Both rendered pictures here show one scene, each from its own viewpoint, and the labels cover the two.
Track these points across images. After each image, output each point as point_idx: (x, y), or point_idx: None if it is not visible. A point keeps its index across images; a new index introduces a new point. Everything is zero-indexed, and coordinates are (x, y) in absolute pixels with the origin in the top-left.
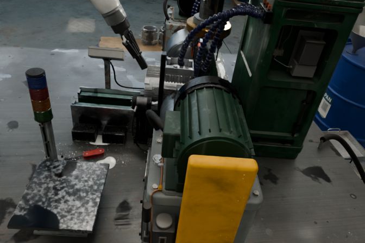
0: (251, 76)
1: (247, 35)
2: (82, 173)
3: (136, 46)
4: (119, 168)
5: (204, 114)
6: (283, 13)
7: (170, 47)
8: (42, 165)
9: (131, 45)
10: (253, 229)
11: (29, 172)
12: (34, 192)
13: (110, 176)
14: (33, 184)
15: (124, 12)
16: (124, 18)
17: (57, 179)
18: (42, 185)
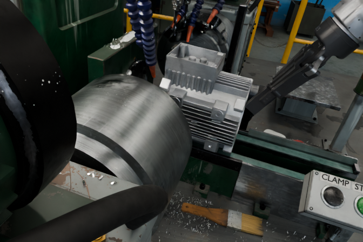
0: (118, 5)
1: None
2: (295, 89)
3: (283, 75)
4: (259, 126)
5: None
6: None
7: (182, 122)
8: (335, 102)
9: (295, 55)
10: (156, 69)
11: (352, 145)
12: (327, 88)
13: (266, 122)
14: (332, 92)
15: (340, 5)
16: (333, 17)
17: (315, 91)
18: (324, 90)
